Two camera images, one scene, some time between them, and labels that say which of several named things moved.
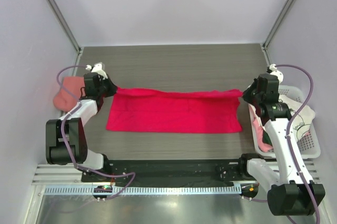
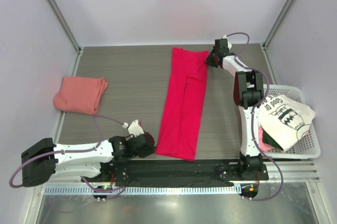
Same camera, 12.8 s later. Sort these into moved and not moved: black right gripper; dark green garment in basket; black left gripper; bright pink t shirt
Moved: black left gripper; bright pink t shirt; black right gripper
Not moved: dark green garment in basket
